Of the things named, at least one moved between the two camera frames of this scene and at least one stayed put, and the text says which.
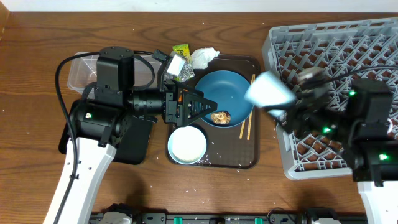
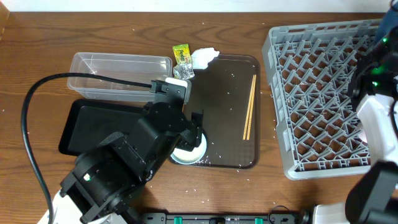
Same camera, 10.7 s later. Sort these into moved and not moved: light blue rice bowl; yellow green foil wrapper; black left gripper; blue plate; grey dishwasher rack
Moved: blue plate; black left gripper
Not moved: light blue rice bowl; grey dishwasher rack; yellow green foil wrapper
